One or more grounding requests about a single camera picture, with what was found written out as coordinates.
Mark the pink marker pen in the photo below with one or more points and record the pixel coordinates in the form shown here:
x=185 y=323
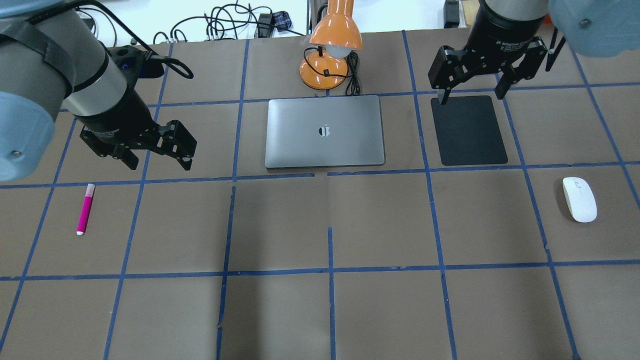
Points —
x=83 y=218

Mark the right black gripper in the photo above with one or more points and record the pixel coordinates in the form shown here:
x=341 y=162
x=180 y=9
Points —
x=505 y=31

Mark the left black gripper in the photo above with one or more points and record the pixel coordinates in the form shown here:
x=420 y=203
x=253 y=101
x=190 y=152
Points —
x=121 y=118

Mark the black mousepad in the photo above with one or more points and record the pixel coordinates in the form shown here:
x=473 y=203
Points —
x=467 y=131

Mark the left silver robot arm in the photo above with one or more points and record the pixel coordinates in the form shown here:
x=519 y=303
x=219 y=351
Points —
x=51 y=61

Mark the white computer mouse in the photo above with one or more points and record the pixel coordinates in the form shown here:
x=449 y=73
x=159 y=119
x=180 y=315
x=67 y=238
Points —
x=580 y=199

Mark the grey closed laptop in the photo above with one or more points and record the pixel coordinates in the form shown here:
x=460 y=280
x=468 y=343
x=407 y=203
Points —
x=328 y=131

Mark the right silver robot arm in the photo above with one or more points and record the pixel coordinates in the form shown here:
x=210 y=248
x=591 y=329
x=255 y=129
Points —
x=592 y=28

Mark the orange desk lamp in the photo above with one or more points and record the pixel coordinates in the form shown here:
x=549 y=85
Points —
x=331 y=59

